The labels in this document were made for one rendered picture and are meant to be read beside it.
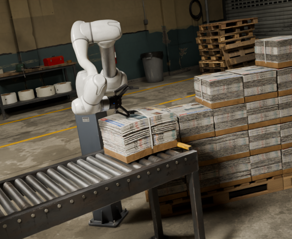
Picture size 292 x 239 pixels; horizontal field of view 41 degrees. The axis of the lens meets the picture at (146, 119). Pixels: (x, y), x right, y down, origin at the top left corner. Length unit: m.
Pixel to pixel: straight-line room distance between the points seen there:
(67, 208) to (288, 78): 2.16
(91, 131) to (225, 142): 1.09
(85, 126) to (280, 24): 8.46
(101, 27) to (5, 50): 6.89
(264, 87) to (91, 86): 1.69
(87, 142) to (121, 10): 7.56
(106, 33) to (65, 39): 7.23
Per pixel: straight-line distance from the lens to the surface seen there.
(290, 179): 3.70
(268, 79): 3.36
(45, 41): 9.59
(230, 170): 3.38
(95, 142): 3.11
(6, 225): 1.94
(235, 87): 3.23
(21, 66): 8.45
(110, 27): 2.55
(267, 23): 11.24
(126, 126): 2.23
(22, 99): 8.93
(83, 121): 3.10
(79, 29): 2.57
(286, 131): 3.53
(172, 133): 2.42
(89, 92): 2.10
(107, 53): 2.73
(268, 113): 3.41
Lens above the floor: 1.58
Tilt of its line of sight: 14 degrees down
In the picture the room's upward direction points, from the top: 8 degrees counter-clockwise
